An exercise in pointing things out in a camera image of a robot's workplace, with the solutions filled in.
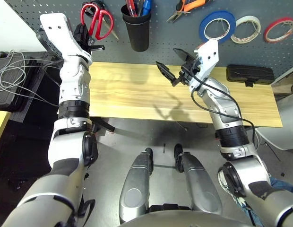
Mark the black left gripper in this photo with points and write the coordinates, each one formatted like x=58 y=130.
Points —
x=82 y=35

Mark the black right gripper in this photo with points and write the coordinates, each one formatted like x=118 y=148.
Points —
x=191 y=71

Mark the blue tape roll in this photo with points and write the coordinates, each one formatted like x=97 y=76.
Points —
x=202 y=26

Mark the orange black pliers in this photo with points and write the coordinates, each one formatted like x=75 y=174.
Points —
x=191 y=6

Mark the blue screwdriver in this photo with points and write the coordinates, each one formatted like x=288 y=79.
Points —
x=147 y=6

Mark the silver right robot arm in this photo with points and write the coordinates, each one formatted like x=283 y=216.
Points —
x=222 y=101

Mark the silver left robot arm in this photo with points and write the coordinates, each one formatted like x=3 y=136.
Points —
x=73 y=82

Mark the dark grey metal pegboard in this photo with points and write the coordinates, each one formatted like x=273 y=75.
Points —
x=172 y=52

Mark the black plastic cup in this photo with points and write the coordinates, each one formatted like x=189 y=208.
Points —
x=137 y=35

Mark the black tool case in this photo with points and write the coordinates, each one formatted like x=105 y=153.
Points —
x=250 y=73

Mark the white tape roll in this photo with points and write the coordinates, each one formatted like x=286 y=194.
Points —
x=248 y=17

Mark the red tape roll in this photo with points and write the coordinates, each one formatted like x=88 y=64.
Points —
x=278 y=20

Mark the black low cabinet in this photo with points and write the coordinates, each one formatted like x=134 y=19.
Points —
x=23 y=132

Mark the silver right robot leg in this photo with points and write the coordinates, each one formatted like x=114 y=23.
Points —
x=198 y=184

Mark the silver robot leg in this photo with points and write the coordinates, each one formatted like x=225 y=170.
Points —
x=134 y=189
x=198 y=184

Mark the light wooden side table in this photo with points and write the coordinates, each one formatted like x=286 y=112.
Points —
x=0 y=125

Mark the white sneaker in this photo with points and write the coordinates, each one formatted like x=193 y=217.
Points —
x=223 y=183

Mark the silver left robot leg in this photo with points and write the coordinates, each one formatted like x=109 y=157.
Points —
x=134 y=189

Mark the grey robot torso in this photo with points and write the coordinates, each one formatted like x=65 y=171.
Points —
x=179 y=218

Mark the blue jeans leg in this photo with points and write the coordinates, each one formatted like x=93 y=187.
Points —
x=283 y=186

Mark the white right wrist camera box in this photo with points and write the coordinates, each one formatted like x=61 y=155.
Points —
x=208 y=59

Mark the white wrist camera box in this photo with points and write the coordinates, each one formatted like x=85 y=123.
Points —
x=59 y=33
x=208 y=59

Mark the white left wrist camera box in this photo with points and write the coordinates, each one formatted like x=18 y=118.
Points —
x=59 y=33

